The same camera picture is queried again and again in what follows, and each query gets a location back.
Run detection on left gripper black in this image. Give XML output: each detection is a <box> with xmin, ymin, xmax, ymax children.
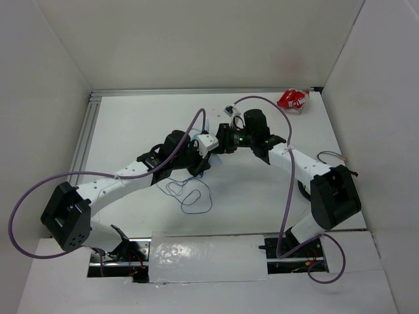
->
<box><xmin>171</xmin><ymin>139</ymin><xmax>211</xmax><ymax>177</ymax></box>

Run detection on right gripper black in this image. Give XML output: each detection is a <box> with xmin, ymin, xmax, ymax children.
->
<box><xmin>209</xmin><ymin>123</ymin><xmax>255</xmax><ymax>154</ymax></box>

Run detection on blue headphone cable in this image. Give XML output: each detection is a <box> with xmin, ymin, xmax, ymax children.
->
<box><xmin>156</xmin><ymin>173</ymin><xmax>213</xmax><ymax>216</ymax></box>

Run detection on teal white cat-ear headphones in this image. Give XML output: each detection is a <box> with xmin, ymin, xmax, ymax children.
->
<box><xmin>191</xmin><ymin>119</ymin><xmax>223</xmax><ymax>167</ymax></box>

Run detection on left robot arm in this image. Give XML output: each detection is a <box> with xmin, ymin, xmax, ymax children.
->
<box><xmin>41</xmin><ymin>130</ymin><xmax>219</xmax><ymax>261</ymax></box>

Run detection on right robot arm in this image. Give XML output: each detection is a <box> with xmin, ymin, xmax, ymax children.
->
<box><xmin>214</xmin><ymin>109</ymin><xmax>361</xmax><ymax>258</ymax></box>

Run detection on red crumpled wrapper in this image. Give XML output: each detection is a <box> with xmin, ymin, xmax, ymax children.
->
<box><xmin>277</xmin><ymin>88</ymin><xmax>310</xmax><ymax>114</ymax></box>

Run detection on white taped front panel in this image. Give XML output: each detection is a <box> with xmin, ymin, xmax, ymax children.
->
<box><xmin>148</xmin><ymin>232</ymin><xmax>268</xmax><ymax>284</ymax></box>

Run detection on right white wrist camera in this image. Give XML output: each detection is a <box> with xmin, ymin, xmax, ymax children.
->
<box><xmin>223</xmin><ymin>105</ymin><xmax>241</xmax><ymax>127</ymax></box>

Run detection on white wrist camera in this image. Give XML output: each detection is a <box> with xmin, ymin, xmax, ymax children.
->
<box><xmin>223</xmin><ymin>105</ymin><xmax>241</xmax><ymax>127</ymax></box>
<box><xmin>195</xmin><ymin>133</ymin><xmax>219</xmax><ymax>158</ymax></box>

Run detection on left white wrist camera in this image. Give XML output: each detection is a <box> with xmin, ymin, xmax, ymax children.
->
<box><xmin>195</xmin><ymin>133</ymin><xmax>219</xmax><ymax>158</ymax></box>

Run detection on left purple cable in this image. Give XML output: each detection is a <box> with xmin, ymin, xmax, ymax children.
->
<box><xmin>9</xmin><ymin>109</ymin><xmax>207</xmax><ymax>279</ymax></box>

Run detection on purple cable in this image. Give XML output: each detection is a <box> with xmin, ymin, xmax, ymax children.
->
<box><xmin>232</xmin><ymin>96</ymin><xmax>347</xmax><ymax>285</ymax></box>
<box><xmin>9</xmin><ymin>109</ymin><xmax>207</xmax><ymax>279</ymax></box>

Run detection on aluminium frame rail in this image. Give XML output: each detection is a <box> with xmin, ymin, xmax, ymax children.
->
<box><xmin>50</xmin><ymin>86</ymin><xmax>323</xmax><ymax>238</ymax></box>

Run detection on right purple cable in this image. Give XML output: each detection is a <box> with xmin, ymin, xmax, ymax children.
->
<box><xmin>232</xmin><ymin>96</ymin><xmax>347</xmax><ymax>285</ymax></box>

